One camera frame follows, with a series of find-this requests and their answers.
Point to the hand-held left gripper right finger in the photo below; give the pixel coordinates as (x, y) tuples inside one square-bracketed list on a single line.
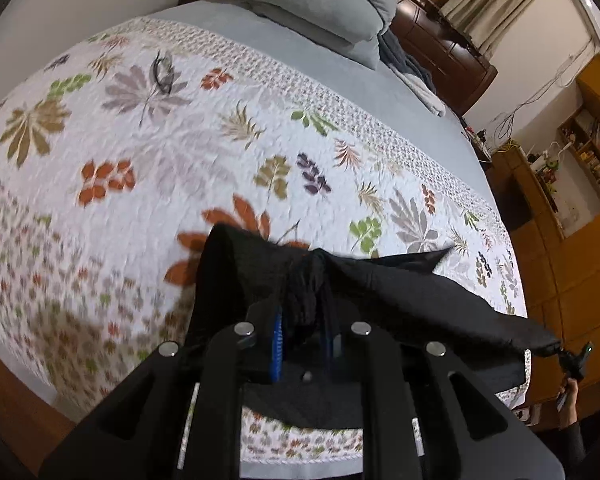
[(336, 347)]

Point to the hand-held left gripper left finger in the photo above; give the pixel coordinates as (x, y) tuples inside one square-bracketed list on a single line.
[(277, 347)]

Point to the black pants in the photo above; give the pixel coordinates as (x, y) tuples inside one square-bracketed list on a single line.
[(380, 290)]

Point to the floral quilted bedspread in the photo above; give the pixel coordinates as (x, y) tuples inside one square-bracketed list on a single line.
[(180, 170)]

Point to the wooden bookshelf with books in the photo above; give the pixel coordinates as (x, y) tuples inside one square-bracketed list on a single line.
[(592, 152)]

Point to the grey and white folded blankets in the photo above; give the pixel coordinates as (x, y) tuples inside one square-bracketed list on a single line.
[(412, 75)]

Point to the bed with grey sheet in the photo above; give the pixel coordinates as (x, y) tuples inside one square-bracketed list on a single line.
[(330, 60)]

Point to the black eyeglasses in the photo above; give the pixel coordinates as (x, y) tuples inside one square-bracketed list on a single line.
[(161, 74)]

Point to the dark wooden headboard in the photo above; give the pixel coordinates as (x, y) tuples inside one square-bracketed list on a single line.
[(445, 55)]

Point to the flat grey pillow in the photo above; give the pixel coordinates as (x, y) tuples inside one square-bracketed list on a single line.
[(325, 35)]

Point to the beige curtain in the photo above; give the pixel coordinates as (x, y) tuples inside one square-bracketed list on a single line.
[(500, 0)]

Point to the wooden wall cabinet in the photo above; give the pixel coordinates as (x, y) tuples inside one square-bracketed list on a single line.
[(575, 260)]

